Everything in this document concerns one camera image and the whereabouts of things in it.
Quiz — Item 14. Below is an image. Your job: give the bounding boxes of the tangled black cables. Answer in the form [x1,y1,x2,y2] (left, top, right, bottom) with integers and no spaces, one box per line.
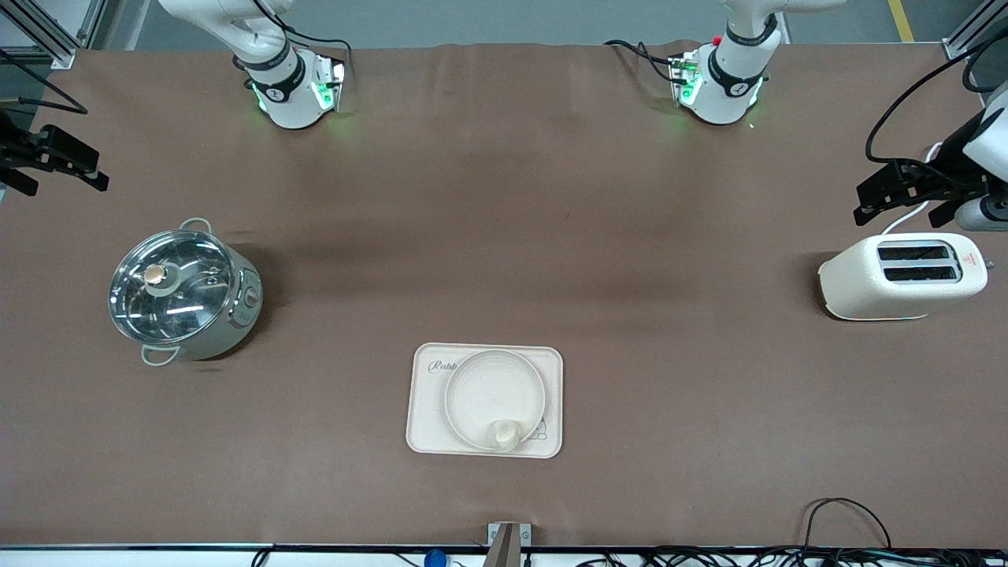
[575,547,1008,567]

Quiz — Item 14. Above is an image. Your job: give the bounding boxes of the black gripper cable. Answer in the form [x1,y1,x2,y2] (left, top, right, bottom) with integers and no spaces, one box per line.
[0,47,89,115]
[865,31,1008,168]

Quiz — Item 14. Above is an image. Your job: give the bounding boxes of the metal connector bracket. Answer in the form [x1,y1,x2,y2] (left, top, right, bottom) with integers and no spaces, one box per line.
[669,51,702,107]
[313,54,347,113]

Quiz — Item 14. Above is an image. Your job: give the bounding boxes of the cream two-slot toaster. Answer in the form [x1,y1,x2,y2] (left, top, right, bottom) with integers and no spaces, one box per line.
[817,232,989,321]

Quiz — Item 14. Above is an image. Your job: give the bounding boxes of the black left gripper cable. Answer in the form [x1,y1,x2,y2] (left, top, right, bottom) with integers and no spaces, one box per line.
[865,31,1008,168]

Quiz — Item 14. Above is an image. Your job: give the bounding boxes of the black arm base cable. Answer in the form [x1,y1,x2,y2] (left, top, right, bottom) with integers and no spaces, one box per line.
[605,39,678,83]
[260,0,353,76]

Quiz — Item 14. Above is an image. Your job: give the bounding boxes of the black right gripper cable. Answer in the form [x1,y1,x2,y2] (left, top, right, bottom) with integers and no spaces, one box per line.
[0,47,89,115]

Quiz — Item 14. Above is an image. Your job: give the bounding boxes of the cream round plate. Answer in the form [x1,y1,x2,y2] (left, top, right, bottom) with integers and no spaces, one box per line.
[444,349,547,452]

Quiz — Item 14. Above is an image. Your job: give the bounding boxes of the white toaster cable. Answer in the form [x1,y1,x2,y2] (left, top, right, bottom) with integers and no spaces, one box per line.
[880,142,946,235]

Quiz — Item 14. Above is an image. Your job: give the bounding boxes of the brown table mat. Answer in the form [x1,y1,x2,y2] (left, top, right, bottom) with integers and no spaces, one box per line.
[0,39,1008,550]

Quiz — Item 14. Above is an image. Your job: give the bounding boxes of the glass pot lid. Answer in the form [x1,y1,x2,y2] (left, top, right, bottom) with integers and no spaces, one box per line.
[109,230,237,345]

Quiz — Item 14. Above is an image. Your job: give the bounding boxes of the aluminium frame post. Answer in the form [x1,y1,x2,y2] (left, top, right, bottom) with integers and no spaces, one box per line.
[0,0,103,70]
[943,0,1008,60]

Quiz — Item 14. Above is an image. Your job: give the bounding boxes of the cream rabbit print tray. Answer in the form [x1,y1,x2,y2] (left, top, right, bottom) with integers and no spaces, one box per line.
[406,343,565,459]

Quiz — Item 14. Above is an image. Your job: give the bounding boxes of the silver cooking pot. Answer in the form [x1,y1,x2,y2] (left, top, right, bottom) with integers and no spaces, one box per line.
[109,218,265,367]

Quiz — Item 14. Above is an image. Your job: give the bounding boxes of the looped black cable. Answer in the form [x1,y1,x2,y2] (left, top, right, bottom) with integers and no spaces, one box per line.
[802,498,892,552]

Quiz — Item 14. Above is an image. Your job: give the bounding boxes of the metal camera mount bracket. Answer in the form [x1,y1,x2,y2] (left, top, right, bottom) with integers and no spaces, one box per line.
[487,522,532,567]

